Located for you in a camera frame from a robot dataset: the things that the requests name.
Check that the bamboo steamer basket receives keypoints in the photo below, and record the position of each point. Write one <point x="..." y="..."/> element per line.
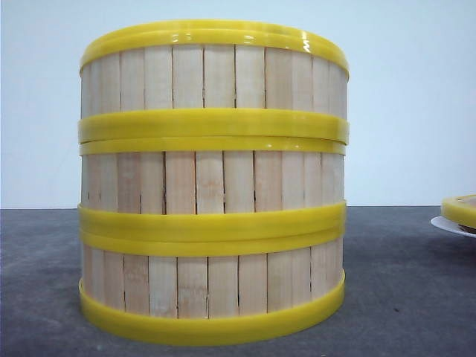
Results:
<point x="216" y="85"/>
<point x="216" y="196"/>
<point x="199" y="301"/>

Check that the yellow rimmed woven steamer lid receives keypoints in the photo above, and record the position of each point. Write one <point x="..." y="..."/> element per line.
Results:
<point x="460" y="210"/>

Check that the white plate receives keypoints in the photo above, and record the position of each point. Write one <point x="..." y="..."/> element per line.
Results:
<point x="450" y="226"/>

